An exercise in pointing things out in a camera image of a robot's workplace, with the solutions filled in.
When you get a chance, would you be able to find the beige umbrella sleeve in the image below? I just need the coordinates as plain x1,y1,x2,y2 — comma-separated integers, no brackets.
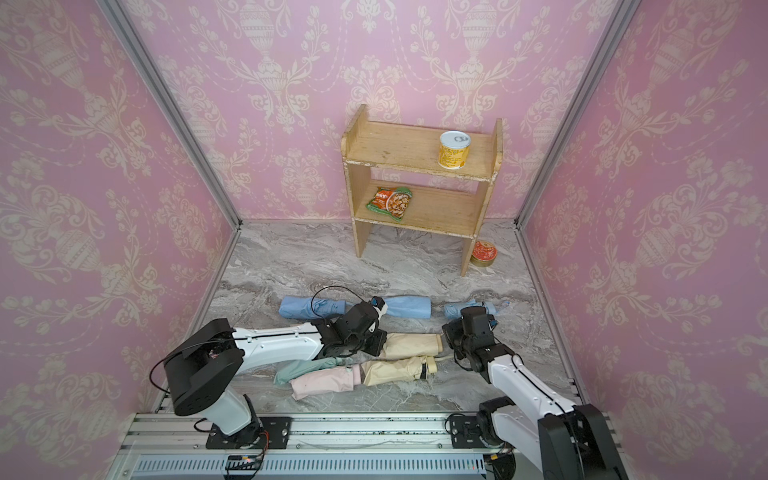
378,333,444,360
361,356,448,386

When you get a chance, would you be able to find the blue umbrella sleeve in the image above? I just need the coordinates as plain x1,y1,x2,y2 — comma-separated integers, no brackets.
384,295,432,319

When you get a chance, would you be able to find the blue sleeved umbrella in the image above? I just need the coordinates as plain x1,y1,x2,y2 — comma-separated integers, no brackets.
278,296,347,320

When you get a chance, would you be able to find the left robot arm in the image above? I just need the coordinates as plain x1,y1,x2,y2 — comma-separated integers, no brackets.
157,297,388,443

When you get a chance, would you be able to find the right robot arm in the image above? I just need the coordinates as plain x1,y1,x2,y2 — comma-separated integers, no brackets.
442,306,629,479

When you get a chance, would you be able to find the pink sleeved umbrella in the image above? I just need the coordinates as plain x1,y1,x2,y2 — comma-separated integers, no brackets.
289,365,362,401

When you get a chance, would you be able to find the green sleeved umbrella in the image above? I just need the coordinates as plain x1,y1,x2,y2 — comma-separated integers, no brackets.
274,358,352,385

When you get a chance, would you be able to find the red round tin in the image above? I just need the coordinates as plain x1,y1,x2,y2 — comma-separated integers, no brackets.
470,240,498,267

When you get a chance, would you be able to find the orange green snack packet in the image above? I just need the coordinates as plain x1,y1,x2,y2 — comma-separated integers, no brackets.
366,187,413,221

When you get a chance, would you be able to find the yellow can white lid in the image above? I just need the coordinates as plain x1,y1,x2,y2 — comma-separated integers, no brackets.
438,130,472,170

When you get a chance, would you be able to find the wooden two-tier shelf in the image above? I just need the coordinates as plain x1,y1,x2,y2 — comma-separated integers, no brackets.
340,104,504,276

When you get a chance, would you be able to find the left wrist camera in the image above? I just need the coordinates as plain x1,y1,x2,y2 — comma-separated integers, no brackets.
370,296,388,318

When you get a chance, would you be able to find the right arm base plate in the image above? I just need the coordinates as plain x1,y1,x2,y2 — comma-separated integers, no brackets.
444,413,495,449

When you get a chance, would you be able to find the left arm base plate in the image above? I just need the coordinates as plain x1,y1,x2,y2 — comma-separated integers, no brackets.
205,416,292,451

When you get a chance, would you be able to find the aluminium front rail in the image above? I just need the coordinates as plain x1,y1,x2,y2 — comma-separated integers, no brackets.
107,412,545,479

